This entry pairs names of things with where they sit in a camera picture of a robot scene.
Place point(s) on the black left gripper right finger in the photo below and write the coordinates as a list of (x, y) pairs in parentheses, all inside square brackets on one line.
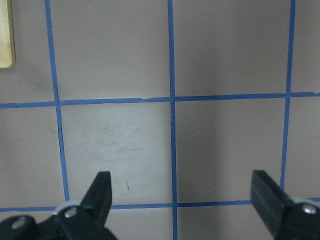
[(285, 217)]

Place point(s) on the wooden rack base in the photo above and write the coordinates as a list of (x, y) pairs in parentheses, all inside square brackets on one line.
[(7, 42)]

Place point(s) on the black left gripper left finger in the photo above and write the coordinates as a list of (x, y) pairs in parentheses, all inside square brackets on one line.
[(73, 220)]

